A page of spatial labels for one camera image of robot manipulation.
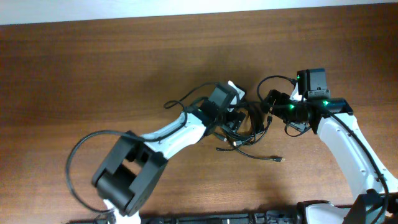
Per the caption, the black micro USB cable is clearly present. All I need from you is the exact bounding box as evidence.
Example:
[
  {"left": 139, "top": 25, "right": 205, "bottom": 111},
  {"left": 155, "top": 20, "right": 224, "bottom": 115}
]
[{"left": 216, "top": 124, "right": 285, "bottom": 163}]

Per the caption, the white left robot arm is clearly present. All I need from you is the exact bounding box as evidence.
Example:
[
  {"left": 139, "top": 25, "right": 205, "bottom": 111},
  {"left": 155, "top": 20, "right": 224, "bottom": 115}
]
[{"left": 91, "top": 81, "right": 246, "bottom": 223}]

